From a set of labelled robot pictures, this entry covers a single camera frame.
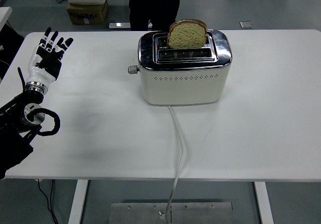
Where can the person in black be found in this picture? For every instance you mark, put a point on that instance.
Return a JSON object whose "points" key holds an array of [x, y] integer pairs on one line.
{"points": [[153, 5]]}

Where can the toasted bread slice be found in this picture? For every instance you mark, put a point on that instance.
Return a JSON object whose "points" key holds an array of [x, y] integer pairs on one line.
{"points": [[186, 37]]}

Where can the grey floor outlet plate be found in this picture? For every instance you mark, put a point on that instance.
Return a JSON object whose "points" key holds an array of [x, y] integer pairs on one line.
{"points": [[246, 24]]}

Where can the white side table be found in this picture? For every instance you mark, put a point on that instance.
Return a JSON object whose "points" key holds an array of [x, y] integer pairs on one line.
{"points": [[4, 14]]}

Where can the grey toaster lever knob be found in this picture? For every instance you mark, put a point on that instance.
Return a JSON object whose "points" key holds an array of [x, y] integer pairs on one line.
{"points": [[132, 69]]}

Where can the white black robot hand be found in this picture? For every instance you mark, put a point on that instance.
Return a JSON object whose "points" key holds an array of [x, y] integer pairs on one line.
{"points": [[40, 73]]}

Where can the black object beside table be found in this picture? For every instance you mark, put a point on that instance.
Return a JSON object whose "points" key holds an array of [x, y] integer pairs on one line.
{"points": [[10, 43]]}

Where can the brown cardboard box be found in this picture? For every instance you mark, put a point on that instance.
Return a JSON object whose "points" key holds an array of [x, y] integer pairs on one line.
{"points": [[87, 13]]}

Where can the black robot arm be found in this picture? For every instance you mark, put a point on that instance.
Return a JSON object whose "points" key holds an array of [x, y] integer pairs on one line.
{"points": [[15, 108]]}

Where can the cream chrome two-slot toaster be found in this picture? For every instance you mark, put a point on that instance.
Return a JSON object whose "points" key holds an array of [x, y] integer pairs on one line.
{"points": [[183, 91]]}

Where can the white table leg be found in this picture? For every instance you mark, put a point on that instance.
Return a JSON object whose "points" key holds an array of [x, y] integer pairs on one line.
{"points": [[77, 204], [264, 204]]}

